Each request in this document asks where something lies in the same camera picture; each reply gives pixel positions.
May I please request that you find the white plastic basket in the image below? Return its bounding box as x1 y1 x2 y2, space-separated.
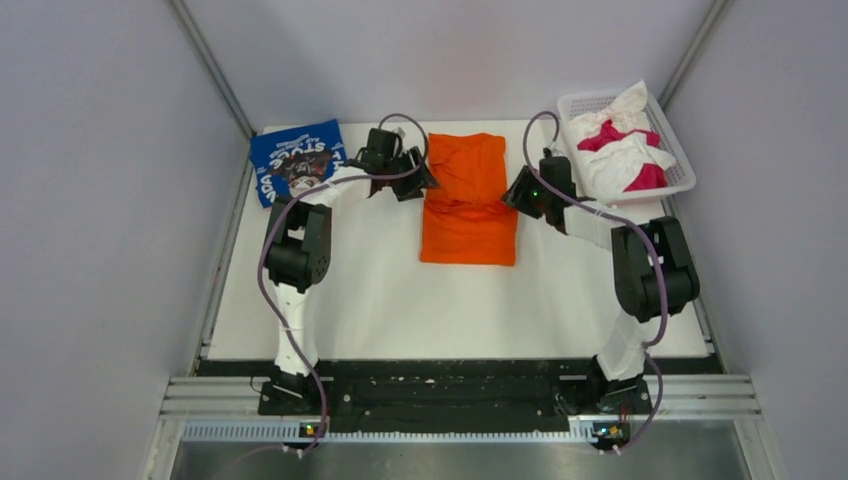
557 81 696 204

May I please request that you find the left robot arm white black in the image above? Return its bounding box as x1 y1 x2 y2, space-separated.
257 128 439 414

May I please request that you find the folded blue printed t-shirt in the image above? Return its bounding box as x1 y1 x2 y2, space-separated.
250 119 347 208

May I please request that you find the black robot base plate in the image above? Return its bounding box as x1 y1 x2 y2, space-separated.
198 357 723 439

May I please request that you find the aluminium rail frame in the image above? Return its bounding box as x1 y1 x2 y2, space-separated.
160 374 761 444

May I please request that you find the orange t-shirt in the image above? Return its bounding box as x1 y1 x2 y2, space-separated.
419 133 518 267

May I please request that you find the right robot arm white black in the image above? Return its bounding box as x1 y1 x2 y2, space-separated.
502 155 700 412

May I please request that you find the white and pink crumpled t-shirt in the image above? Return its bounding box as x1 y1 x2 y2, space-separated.
569 81 677 198

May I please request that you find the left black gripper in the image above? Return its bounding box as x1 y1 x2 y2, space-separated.
382 145 439 202

